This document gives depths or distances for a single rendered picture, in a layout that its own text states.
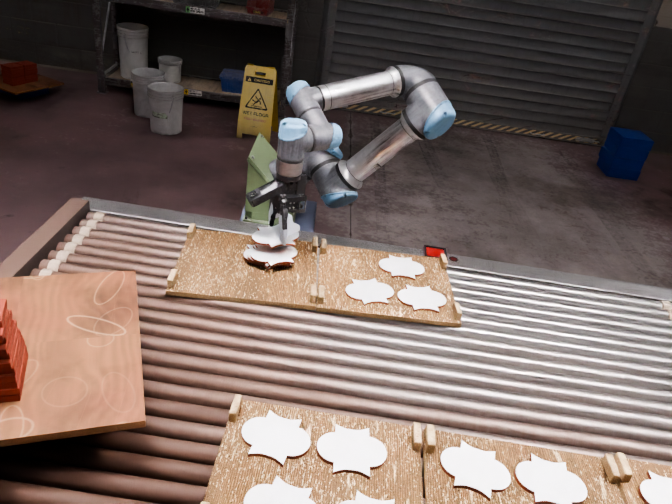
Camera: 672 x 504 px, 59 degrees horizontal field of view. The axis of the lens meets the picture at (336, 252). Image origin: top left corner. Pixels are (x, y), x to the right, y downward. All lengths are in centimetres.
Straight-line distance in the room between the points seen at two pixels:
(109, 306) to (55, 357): 19
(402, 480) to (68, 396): 66
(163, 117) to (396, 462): 429
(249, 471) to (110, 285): 57
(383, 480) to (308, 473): 15
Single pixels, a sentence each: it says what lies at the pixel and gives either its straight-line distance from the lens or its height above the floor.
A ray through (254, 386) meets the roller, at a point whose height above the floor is 92.
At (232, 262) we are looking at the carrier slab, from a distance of 179.
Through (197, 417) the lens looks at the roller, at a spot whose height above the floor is 91.
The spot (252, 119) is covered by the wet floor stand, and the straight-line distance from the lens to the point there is 524.
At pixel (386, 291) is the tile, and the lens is 174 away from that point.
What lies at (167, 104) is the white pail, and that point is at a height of 27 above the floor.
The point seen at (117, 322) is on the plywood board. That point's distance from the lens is 140.
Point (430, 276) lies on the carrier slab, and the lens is 187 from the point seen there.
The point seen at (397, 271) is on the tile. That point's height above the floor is 94.
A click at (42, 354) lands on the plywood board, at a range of 134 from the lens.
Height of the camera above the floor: 190
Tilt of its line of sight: 31 degrees down
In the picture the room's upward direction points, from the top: 9 degrees clockwise
